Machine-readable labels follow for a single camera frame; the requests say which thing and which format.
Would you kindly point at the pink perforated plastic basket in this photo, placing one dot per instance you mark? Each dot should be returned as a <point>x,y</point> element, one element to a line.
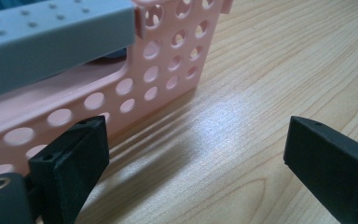
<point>167,77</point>

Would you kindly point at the dark blue cloth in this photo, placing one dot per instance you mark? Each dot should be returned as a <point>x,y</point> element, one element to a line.
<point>116,54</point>

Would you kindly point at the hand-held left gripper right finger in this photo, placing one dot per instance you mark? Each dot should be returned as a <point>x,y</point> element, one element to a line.
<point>332,168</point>

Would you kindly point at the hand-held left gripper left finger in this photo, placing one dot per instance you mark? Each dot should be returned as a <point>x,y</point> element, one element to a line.
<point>71,165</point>

